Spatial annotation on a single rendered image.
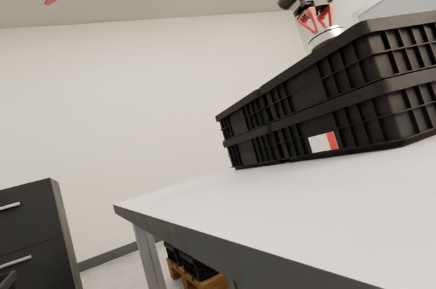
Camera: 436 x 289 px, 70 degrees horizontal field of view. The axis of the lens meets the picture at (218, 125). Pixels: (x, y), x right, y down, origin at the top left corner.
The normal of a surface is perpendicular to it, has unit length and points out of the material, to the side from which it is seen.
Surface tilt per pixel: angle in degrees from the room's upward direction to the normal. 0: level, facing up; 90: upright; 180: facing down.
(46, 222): 90
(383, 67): 90
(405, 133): 90
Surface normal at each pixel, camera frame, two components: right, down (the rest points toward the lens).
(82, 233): 0.40, -0.20
